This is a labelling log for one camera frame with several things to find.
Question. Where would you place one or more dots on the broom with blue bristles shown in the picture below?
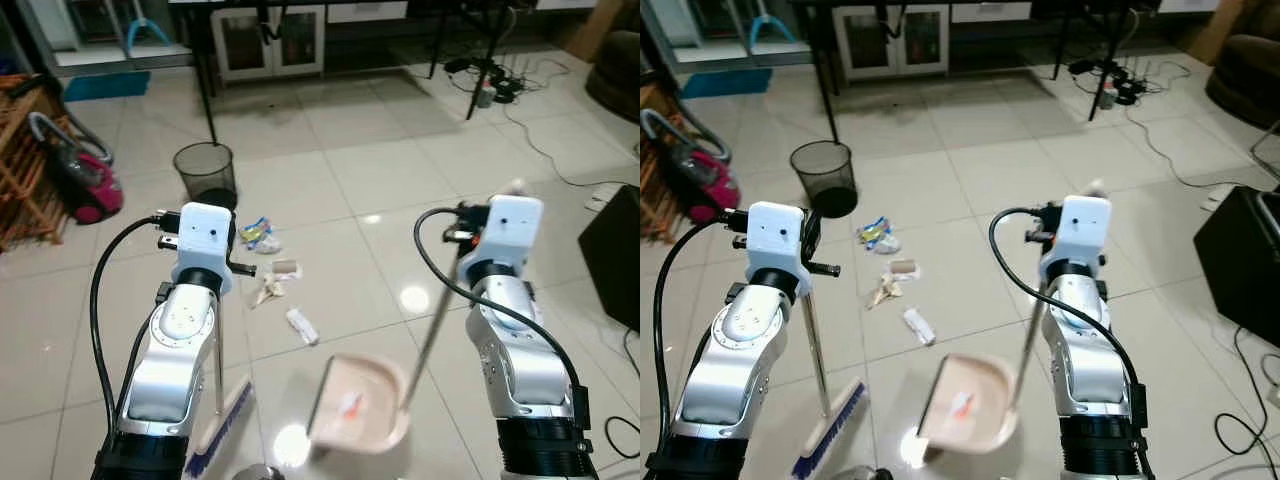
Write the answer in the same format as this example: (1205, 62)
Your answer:
(835, 425)
(225, 425)

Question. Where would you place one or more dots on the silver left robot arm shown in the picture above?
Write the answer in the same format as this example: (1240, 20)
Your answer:
(735, 350)
(170, 350)

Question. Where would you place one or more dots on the blue floor mat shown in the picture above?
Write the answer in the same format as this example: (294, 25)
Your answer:
(105, 86)
(725, 83)

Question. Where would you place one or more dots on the black mesh waste bin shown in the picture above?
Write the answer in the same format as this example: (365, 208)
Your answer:
(825, 175)
(205, 170)

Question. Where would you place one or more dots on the blue yellow snack wrapper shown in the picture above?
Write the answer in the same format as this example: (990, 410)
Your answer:
(260, 235)
(880, 235)

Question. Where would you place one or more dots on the crumpled beige paper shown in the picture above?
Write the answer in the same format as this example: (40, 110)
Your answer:
(887, 294)
(270, 293)

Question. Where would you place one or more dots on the magenta vacuum cleaner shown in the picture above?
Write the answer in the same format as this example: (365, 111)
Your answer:
(715, 180)
(90, 185)

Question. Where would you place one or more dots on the small grey cup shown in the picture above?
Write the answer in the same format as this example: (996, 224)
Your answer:
(486, 98)
(1108, 97)

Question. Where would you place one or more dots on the white power adapter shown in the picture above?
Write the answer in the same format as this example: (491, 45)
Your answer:
(605, 197)
(1222, 197)

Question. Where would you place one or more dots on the white paper wrapper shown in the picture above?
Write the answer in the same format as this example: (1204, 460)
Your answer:
(920, 327)
(302, 327)

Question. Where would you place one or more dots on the black power strip with plugs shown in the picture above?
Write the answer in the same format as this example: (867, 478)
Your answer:
(1125, 88)
(500, 88)

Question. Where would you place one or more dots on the black box case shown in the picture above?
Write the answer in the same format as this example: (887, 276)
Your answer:
(1240, 265)
(612, 260)

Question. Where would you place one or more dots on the black metal-legged table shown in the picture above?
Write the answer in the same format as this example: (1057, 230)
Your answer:
(205, 90)
(825, 90)

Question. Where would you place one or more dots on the red scrap of litter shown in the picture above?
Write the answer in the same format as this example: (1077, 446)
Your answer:
(351, 403)
(965, 402)

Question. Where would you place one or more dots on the brown armchair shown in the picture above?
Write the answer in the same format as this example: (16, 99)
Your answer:
(615, 75)
(1245, 80)

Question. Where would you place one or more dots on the white glass-door cabinet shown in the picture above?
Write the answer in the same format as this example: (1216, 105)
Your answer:
(267, 42)
(890, 40)

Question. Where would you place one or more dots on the white glass shelf unit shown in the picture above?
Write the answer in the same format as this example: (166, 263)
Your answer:
(90, 40)
(720, 35)

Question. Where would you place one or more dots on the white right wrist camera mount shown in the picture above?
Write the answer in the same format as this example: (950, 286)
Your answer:
(1080, 230)
(515, 230)

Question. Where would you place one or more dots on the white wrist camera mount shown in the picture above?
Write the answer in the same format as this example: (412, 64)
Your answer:
(205, 240)
(775, 240)
(1080, 230)
(515, 230)

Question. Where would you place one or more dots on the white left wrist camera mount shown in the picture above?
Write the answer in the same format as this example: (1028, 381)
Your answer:
(775, 240)
(205, 240)

